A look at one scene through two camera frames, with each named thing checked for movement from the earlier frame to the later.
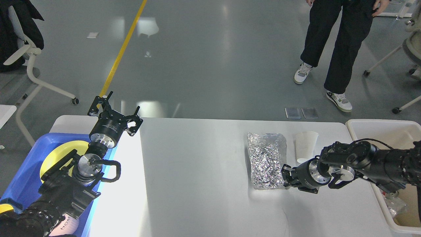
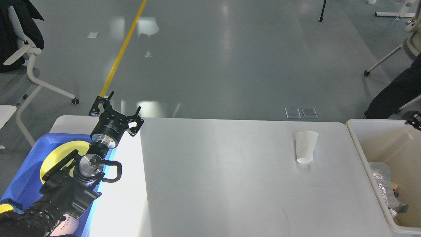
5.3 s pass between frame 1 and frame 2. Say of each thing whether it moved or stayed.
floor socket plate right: stayed
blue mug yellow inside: stayed
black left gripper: stayed
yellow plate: stayed
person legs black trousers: moved
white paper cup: stayed
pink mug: stayed
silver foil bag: moved
